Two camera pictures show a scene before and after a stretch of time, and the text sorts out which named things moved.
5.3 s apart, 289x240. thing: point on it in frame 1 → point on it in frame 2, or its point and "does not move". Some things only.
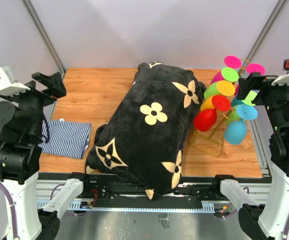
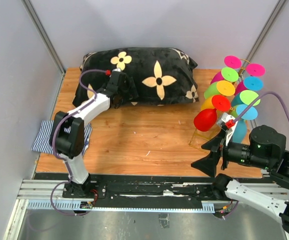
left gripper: [55, 85] → [131, 93]
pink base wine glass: [232, 61] does not move
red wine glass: [205, 119] does not move
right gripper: [255, 80] → [207, 163]
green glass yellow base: [221, 87] does not move
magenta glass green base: [226, 73] does not move
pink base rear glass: [255, 67] does not move
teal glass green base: [248, 100] does not move
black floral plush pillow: [143, 143] → [163, 76]
